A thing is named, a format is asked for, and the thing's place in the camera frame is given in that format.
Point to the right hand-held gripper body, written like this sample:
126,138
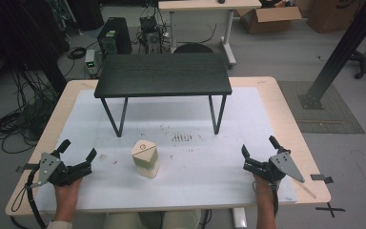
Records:
274,167

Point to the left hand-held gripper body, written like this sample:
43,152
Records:
54,171

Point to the beige wooden block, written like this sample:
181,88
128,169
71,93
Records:
144,159

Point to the person's left hand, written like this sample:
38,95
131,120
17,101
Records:
67,192

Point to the person's right hand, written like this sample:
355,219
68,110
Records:
263,189

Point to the wooden desk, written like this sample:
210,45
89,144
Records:
287,127

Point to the black tape strip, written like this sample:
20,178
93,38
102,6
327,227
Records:
321,178
27,167

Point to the grey floor mat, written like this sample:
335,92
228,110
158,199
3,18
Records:
330,117

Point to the white mat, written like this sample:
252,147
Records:
190,181

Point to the white desk leg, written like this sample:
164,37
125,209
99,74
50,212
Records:
239,218

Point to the black tape cross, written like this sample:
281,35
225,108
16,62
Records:
330,209

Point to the person's left leg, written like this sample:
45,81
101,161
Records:
124,221

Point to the person's leg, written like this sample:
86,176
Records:
181,221
124,221

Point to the grey power supply unit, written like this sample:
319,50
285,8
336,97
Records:
91,62

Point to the person's right leg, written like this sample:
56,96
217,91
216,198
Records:
181,221

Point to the small black table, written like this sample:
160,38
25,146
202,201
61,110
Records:
162,74

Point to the black round chair seat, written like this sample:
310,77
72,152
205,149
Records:
193,48

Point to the black curtain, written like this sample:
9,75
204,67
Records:
19,35

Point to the black computer tower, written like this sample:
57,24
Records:
114,36

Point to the open cardboard box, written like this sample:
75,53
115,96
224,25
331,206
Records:
267,20

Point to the open computer case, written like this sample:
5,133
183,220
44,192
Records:
152,36

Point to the large closed cardboard box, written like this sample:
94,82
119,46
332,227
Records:
333,16

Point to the black computer mouse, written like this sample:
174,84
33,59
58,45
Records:
221,1

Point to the beige desk with white legs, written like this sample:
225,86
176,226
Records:
203,4

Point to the black metal post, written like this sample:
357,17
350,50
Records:
340,54

